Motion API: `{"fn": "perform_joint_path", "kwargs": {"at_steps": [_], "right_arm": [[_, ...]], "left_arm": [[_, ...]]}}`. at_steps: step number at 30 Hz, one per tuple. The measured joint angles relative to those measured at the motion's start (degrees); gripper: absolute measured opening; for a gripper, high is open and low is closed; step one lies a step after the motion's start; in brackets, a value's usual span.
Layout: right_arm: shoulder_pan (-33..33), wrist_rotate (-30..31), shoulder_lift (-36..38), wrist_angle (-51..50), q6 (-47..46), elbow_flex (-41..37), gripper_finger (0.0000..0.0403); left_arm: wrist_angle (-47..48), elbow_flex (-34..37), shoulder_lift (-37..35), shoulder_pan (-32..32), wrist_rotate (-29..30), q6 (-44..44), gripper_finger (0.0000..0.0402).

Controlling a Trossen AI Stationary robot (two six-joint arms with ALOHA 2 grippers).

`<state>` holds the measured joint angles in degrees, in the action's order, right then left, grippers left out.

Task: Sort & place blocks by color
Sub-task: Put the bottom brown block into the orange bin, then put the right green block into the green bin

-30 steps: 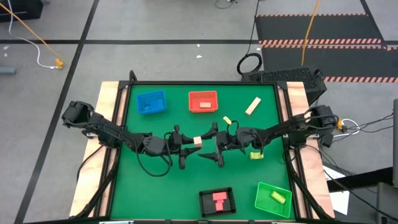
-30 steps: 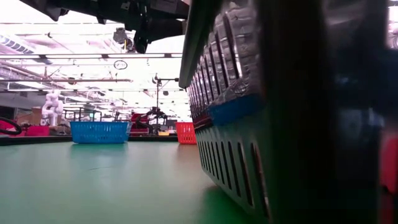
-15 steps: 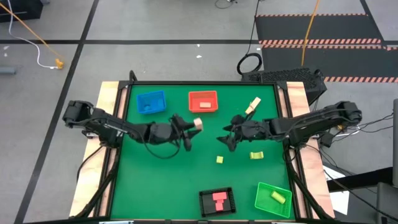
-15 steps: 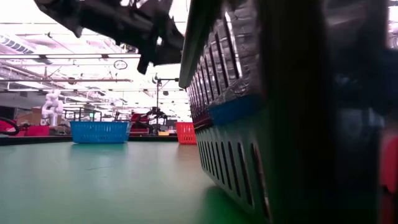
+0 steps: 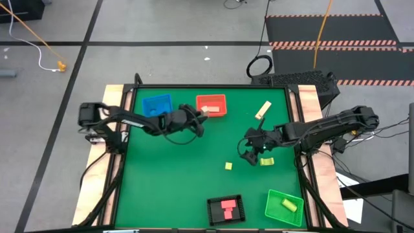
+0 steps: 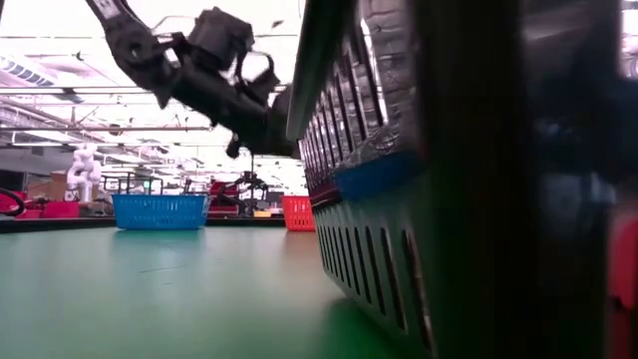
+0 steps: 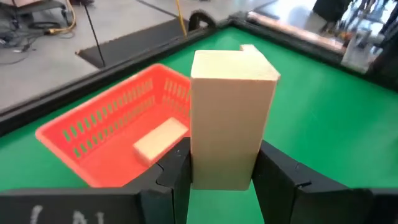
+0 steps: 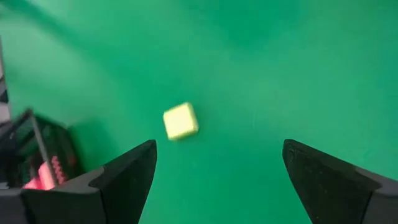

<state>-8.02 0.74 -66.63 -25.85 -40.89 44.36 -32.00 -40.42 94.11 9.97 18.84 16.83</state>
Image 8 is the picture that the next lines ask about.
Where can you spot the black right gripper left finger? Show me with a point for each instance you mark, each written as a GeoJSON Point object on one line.
{"type": "Point", "coordinates": [118, 193]}

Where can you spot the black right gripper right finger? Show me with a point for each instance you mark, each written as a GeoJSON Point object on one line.
{"type": "Point", "coordinates": [335, 193]}

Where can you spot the yellow cube block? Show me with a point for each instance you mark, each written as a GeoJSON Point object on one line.
{"type": "Point", "coordinates": [181, 121]}

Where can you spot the black plastic basket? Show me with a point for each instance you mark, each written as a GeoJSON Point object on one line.
{"type": "Point", "coordinates": [59, 137]}

